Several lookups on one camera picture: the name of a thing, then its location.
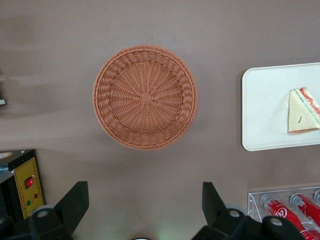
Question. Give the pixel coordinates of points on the cream rectangular plastic tray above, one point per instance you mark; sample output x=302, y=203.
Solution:
x=265, y=110

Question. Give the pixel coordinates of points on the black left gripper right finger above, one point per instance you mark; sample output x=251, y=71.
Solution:
x=220, y=220

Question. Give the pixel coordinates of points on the round brown wicker basket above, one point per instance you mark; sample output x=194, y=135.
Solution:
x=145, y=97

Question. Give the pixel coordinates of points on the black countertop machine yellow label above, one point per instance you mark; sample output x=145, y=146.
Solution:
x=25, y=180

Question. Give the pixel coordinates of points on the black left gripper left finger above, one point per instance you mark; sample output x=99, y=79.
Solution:
x=67, y=215

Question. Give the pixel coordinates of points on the clear acrylic bottle rack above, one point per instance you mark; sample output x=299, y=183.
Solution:
x=253, y=202

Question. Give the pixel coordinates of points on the triangular sandwich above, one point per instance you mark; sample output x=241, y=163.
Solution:
x=300, y=115

